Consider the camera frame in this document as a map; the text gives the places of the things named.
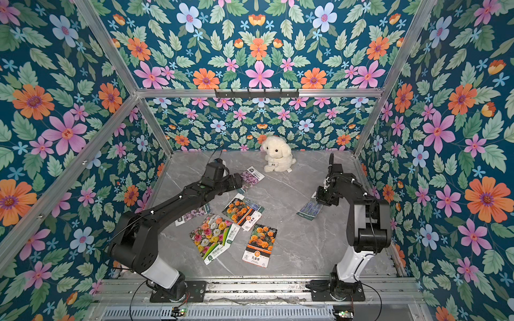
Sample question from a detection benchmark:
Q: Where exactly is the lavender seed packet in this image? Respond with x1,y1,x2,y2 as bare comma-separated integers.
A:
297,192,323,221
235,193,265,213

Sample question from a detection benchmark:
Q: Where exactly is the black hook rail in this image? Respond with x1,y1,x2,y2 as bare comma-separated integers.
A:
214,89,300,99

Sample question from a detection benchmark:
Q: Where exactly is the marigold seed packet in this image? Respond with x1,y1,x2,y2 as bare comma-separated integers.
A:
242,224,278,268
222,197,262,231

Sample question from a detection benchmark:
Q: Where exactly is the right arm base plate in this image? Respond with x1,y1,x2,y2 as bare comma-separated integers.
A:
306,280,365,302

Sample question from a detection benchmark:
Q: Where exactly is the white plush dog toy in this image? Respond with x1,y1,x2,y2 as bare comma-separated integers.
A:
262,136,297,173

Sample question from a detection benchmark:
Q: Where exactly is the pink flowers seed packet left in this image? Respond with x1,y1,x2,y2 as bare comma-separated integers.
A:
175,204,211,227

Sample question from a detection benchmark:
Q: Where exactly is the mixed flowers seed packet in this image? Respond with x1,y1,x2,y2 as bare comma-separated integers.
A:
190,215,241,265

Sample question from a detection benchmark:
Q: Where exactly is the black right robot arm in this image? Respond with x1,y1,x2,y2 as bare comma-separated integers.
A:
315,154,392,301

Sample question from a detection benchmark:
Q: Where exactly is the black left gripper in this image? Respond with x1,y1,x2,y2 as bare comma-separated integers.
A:
213,173,246,197

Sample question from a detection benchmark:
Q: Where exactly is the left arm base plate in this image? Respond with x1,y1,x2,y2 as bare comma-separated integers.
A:
149,280,207,303

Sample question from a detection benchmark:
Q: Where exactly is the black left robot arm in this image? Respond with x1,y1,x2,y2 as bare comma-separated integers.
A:
108,159,243,302

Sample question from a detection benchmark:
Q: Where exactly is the aluminium front rail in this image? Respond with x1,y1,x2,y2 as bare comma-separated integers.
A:
92,276,422,306

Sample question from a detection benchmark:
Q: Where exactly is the pink cosmos seed packet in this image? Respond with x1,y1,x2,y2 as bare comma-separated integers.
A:
239,167,264,193

